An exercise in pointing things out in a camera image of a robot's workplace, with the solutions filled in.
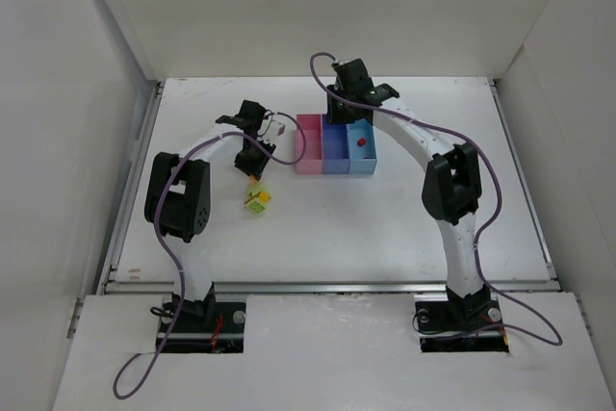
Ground green yellow lego assembly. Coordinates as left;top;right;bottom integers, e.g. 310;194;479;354
244;182;271;215

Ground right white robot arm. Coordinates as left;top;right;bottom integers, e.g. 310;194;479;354
327;59;490;321

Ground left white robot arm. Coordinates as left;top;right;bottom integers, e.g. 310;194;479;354
144;100;285;320

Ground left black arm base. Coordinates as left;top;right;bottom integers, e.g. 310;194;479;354
162;294;246;354

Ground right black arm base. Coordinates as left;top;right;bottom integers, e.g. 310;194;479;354
413;298;509;353

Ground dark blue container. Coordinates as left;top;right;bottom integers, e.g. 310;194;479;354
321;121;350;175

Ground pink container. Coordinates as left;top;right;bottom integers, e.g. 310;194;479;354
295;114;323;175

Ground light blue container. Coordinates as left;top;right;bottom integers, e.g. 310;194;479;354
347;120;377;175

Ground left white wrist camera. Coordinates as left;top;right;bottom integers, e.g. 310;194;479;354
259;117;286;143

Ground aluminium rail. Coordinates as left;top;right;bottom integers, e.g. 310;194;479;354
102;279;561;295

